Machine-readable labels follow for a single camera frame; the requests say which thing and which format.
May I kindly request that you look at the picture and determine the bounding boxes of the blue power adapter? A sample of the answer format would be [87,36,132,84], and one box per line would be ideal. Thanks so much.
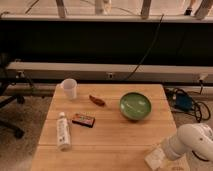
[175,94,192,111]

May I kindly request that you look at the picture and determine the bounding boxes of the white sponge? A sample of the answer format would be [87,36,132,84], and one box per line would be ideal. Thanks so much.
[145,147,165,171]

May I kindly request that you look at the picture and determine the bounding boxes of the white plastic cup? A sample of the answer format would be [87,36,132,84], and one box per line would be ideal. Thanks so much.
[60,78,77,100]

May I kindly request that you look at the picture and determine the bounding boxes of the white plastic bottle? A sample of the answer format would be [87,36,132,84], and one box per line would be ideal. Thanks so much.
[56,112,71,151]

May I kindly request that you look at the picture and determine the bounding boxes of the black hanging cable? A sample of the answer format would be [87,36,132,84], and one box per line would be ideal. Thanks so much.
[121,13,166,82]

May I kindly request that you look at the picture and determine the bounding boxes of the black office chair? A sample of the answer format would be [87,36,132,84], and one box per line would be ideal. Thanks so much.
[0,53,25,139]

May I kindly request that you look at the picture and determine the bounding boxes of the small red box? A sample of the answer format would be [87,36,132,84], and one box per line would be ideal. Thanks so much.
[72,114,95,128]

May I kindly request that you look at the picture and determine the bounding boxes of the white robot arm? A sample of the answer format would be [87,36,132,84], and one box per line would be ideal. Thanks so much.
[161,123,213,162]

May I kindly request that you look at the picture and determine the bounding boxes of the long metal rail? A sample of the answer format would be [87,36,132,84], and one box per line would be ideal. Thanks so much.
[7,62,213,84]

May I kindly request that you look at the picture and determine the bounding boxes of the green ceramic bowl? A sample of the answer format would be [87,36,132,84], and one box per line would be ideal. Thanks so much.
[119,92,152,121]

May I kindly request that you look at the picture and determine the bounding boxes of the black floor cable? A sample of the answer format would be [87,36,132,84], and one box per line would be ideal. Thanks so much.
[164,87,212,124]

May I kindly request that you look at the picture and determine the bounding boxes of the brown chili pepper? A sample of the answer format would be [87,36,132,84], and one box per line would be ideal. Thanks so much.
[89,95,105,106]

